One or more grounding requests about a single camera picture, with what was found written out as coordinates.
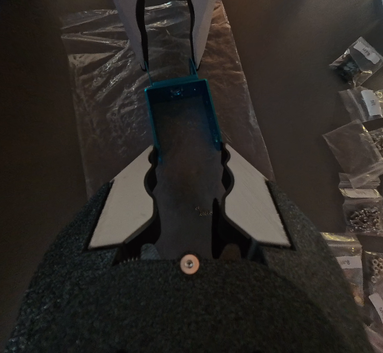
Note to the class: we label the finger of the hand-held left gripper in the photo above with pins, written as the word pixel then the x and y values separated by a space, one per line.
pixel 206 0
pixel 126 0

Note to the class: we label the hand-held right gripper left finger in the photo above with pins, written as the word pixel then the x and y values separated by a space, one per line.
pixel 126 208

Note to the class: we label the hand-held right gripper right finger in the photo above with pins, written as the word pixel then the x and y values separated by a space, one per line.
pixel 258 208

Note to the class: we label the cluster of small screws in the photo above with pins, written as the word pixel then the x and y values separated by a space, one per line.
pixel 205 213

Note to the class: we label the large blue U bracket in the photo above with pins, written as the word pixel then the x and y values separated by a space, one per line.
pixel 162 86

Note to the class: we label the grey desk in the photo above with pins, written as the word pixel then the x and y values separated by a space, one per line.
pixel 300 59

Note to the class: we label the clear plastic bag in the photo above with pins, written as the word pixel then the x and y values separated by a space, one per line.
pixel 104 89

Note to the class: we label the pile of small screw bags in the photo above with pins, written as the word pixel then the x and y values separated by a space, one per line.
pixel 353 149

